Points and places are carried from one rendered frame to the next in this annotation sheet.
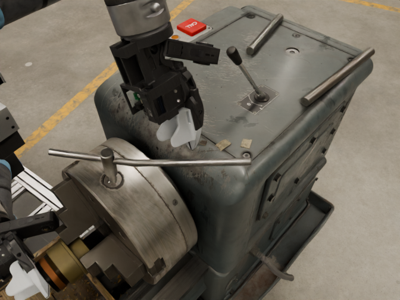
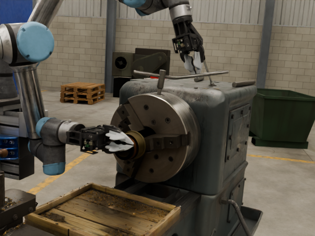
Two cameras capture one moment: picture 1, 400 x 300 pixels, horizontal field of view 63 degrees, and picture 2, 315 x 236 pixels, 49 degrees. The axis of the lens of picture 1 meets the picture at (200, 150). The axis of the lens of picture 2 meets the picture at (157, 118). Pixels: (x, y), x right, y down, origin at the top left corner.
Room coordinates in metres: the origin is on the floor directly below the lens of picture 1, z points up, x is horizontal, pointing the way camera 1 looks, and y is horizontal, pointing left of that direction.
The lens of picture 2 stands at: (-0.80, 0.49, 1.38)
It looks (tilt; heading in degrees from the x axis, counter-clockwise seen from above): 11 degrees down; 344
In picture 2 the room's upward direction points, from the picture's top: 4 degrees clockwise
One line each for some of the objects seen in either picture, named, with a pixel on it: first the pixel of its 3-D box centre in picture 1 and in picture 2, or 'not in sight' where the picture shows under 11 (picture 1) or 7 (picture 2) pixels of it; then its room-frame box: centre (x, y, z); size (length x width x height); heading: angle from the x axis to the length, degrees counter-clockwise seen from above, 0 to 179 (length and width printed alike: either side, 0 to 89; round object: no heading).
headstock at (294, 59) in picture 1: (232, 123); (190, 124); (0.66, -0.09, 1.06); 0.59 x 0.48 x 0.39; 137
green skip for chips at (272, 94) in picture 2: not in sight; (275, 116); (4.25, -3.09, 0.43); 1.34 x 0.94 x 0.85; 165
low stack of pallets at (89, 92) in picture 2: not in sight; (83, 92); (8.58, -0.13, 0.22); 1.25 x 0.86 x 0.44; 156
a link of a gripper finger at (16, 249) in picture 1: (21, 256); (109, 132); (0.24, 0.34, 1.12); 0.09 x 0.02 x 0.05; 45
